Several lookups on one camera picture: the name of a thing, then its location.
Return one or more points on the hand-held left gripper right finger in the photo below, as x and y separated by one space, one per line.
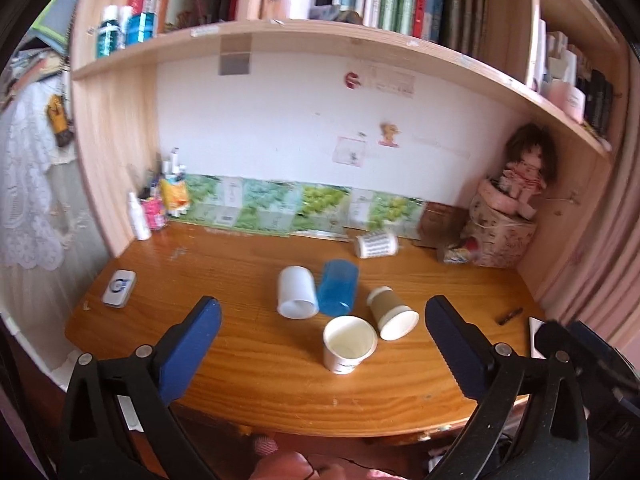
457 340

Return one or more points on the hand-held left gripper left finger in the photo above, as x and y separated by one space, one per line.
192 340

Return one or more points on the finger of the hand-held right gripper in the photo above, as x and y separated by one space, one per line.
552 337
597 347

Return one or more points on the brown paper cup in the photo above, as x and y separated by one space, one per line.
387 310

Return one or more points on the white plastic cup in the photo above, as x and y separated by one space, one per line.
296 291

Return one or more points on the blue plastic cup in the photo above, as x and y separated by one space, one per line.
339 285

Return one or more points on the white paper cup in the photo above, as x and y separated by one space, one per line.
347 342

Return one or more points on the printed paper cup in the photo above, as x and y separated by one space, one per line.
376 244

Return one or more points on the white paper sheet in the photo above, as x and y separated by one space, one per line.
536 332

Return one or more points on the dark pen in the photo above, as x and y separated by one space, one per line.
509 315

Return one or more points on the small red snack packet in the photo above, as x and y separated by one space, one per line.
456 254

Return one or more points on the small white device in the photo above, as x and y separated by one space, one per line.
118 287

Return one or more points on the floral paper box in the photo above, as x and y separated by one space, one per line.
500 240

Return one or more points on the brown cardboard sheet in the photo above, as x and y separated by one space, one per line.
440 225

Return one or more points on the white spray bottle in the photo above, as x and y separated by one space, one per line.
139 222

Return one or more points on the pink pen holder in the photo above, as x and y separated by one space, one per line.
155 214

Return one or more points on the yellow packet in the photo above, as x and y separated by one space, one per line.
175 195

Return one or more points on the brown-haired doll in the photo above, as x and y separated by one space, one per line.
527 170

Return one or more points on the row of green picture cards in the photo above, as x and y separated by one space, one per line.
310 205

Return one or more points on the pink paper note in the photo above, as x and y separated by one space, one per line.
350 150

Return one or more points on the white lace curtain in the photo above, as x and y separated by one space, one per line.
35 185

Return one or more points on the yellow hanging tag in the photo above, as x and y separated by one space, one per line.
59 120

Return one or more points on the grey tape patch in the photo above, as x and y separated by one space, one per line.
235 57

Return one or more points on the blue and white bottle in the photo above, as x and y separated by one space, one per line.
124 27
107 32
142 27

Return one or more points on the wooden bookshelf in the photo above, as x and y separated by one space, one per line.
320 42

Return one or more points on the cartoon wall sticker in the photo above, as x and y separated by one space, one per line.
389 135

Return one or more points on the pale paper wall label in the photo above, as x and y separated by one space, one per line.
392 82

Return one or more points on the red wall sticker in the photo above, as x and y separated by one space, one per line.
352 80

